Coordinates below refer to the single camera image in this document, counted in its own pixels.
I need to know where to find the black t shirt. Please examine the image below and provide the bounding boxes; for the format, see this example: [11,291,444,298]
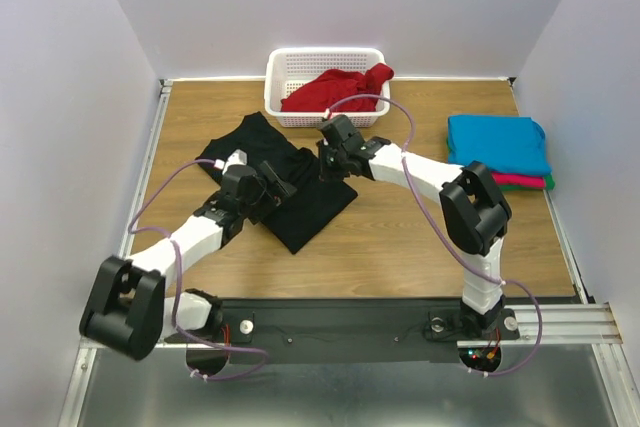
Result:
[199,112,358,254]

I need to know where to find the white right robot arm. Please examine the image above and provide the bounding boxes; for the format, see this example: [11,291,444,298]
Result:
[317,115,512,337]

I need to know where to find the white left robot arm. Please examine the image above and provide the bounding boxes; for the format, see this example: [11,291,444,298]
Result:
[79,152,297,360]

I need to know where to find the red t shirt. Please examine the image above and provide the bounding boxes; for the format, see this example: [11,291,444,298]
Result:
[281,63,394,113]

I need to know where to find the white plastic basket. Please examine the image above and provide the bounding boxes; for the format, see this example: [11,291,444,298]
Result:
[264,47,395,127]

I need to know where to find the folded pink t shirt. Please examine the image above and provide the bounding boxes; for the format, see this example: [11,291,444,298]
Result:
[492,172,546,190]

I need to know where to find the folded blue t shirt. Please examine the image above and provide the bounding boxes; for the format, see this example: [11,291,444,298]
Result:
[447,115,552,177]

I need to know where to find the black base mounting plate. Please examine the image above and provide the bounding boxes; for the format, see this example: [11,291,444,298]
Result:
[197,298,520,364]

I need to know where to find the folded green t shirt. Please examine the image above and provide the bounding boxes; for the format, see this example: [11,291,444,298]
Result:
[498,174,555,191]

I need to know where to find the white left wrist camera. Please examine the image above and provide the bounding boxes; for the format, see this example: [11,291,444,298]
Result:
[214,149,247,174]

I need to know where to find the aluminium frame rail left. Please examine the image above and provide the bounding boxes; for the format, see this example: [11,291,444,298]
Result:
[116,79,174,258]

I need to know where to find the aluminium frame rail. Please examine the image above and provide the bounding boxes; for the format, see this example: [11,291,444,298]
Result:
[116,79,174,258]
[539,194,622,345]

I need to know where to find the aluminium frame rail right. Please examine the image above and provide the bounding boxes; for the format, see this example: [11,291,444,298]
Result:
[539,194,622,345]

